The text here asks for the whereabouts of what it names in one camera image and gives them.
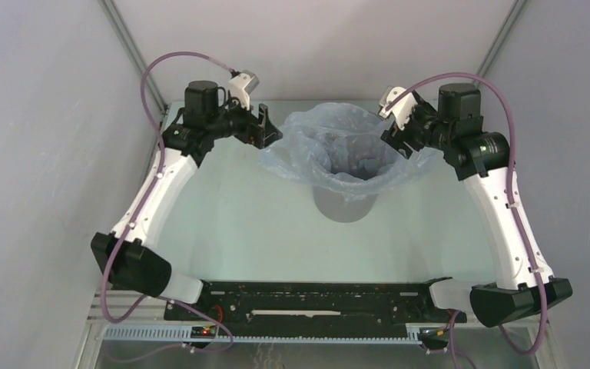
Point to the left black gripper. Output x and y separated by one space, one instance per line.
258 131

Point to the white cable duct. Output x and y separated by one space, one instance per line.
205 334

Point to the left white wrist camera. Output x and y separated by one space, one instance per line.
241 84

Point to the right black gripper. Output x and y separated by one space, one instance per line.
396 137

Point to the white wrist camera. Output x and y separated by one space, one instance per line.
241 84
397 103

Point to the blue plastic trash bag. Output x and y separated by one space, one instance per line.
338 147

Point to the right aluminium frame post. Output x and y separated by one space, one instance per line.
507 27

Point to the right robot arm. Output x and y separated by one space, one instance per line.
480 160

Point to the aluminium frame post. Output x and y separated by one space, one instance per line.
131 49
507 27

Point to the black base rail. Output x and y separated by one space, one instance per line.
289 309

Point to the left aluminium frame post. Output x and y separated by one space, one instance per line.
131 49

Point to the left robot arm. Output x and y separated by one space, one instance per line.
129 254

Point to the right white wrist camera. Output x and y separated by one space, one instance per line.
397 103

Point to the grey trash bin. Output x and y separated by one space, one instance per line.
346 205

